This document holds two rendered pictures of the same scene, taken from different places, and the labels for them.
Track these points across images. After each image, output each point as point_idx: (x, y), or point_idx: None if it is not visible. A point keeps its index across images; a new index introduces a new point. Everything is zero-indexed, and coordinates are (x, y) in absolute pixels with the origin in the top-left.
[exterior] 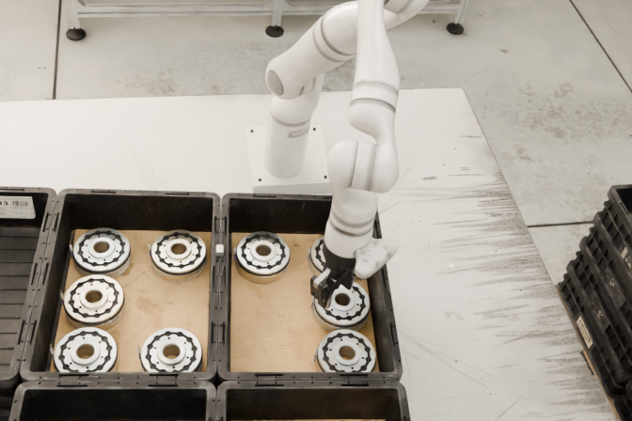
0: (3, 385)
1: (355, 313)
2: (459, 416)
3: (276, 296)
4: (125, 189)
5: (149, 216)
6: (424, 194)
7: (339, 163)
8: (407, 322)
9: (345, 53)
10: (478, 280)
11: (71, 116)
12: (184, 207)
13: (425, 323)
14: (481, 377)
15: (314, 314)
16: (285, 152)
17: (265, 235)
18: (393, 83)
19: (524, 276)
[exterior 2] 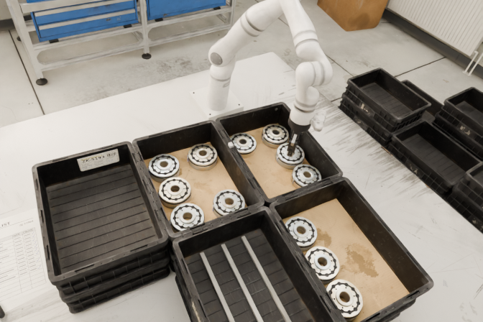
0: (162, 246)
1: (299, 156)
2: None
3: (257, 161)
4: None
5: (179, 142)
6: (283, 101)
7: (307, 73)
8: None
9: (261, 29)
10: (325, 131)
11: (93, 111)
12: (197, 131)
13: None
14: (350, 170)
15: (279, 163)
16: (221, 95)
17: (238, 134)
18: (314, 29)
19: (343, 123)
